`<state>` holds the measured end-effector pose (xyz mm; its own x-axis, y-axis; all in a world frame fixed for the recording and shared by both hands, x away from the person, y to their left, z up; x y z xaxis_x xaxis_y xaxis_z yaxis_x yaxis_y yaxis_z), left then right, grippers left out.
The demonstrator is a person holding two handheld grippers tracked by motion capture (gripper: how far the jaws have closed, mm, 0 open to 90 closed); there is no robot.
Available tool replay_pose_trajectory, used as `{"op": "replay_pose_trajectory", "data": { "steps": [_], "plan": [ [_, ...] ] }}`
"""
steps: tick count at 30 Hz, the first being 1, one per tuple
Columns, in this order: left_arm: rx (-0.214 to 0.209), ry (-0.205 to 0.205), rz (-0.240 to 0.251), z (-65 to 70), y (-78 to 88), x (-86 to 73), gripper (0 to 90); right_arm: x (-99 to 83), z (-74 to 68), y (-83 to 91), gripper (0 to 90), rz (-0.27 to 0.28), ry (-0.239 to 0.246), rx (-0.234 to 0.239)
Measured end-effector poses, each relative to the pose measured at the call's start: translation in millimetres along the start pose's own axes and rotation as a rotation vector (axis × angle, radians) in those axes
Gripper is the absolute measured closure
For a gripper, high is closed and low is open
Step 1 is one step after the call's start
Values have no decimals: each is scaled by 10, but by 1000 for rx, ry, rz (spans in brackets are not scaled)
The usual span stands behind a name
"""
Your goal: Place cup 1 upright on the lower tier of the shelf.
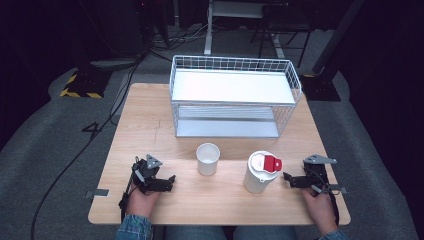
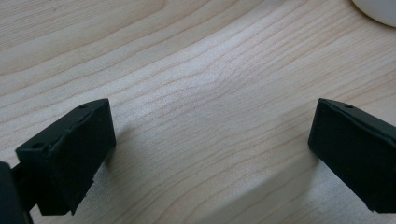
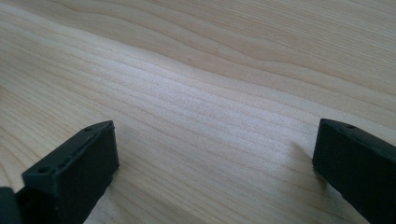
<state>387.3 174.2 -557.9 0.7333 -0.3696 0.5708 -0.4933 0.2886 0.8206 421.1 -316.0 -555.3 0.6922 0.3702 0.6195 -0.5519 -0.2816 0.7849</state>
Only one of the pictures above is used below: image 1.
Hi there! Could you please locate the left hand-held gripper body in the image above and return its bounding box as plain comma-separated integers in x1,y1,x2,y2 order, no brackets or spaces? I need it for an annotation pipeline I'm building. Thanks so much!
131,153,165,195

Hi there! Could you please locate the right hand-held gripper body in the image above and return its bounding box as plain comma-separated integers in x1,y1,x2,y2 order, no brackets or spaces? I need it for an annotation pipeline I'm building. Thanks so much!
301,153,338,196

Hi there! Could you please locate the person's left hand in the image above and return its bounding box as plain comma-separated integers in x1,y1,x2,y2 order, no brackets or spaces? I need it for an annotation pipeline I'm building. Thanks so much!
125,181,162,219

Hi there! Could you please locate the person's right hand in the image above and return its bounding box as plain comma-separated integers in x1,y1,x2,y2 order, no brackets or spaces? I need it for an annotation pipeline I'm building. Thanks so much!
301,187,338,236

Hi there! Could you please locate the grey tape strip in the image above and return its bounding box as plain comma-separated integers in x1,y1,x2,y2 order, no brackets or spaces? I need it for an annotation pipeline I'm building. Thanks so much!
85,188,110,200
328,184,348,196

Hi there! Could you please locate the white tumbler with red lid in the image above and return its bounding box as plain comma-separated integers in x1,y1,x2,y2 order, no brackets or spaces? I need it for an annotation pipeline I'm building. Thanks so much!
242,150,283,195

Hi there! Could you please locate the white paper cup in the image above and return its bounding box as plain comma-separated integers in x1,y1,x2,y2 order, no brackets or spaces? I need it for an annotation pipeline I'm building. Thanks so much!
195,142,221,177

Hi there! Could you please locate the person's left denim sleeve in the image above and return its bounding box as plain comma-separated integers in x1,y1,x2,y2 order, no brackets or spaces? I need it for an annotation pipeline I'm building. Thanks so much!
114,213,155,240

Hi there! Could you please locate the person's denim sleeve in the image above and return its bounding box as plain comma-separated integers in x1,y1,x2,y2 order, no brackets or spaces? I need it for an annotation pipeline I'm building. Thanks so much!
318,229,350,240
114,213,155,240

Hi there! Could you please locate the person's left leg in jeans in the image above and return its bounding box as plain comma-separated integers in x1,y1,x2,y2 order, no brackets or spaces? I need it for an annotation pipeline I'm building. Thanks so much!
164,225,228,240

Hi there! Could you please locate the person's leg in jeans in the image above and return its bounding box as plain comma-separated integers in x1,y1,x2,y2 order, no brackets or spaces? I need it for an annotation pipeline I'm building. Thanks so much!
232,225,300,240
164,225,228,240

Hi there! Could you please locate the person's right leg in jeans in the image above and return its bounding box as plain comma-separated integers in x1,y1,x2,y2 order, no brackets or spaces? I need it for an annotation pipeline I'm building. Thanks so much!
232,225,300,240

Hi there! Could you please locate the person's right denim sleeve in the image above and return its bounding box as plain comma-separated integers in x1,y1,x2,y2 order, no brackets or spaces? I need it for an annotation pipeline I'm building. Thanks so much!
318,229,350,240

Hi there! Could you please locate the dark metal stand with base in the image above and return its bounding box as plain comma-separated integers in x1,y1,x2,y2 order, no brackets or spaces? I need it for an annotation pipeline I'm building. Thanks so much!
299,0,366,102

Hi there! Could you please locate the black yellow striped stand base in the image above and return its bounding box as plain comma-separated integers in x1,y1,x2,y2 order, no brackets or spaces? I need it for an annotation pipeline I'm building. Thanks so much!
59,66,114,100

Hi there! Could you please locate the black chair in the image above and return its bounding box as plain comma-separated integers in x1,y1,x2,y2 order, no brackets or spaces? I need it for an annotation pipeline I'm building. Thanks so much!
249,2,315,69

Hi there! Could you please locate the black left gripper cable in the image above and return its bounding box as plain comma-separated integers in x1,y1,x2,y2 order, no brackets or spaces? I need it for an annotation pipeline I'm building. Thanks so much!
118,162,140,222

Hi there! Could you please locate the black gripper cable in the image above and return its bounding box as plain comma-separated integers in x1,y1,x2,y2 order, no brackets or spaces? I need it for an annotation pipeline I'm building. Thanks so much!
118,162,140,222
327,188,341,228

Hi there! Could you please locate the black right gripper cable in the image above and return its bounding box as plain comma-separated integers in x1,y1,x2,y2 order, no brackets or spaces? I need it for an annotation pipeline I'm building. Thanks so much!
327,188,341,228

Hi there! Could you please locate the long black floor cable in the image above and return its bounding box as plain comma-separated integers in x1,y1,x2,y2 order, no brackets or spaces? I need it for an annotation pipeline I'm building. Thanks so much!
30,58,145,240

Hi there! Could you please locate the white wire two-tier rack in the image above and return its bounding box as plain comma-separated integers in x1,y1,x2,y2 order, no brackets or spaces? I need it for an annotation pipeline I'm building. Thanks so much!
168,54,304,140

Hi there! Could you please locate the bundle of floor cables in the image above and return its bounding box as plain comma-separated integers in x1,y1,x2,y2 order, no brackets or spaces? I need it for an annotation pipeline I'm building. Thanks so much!
145,19,209,63

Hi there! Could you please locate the white desk frame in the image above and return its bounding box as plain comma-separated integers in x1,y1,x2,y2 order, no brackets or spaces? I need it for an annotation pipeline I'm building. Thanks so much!
203,0,287,59

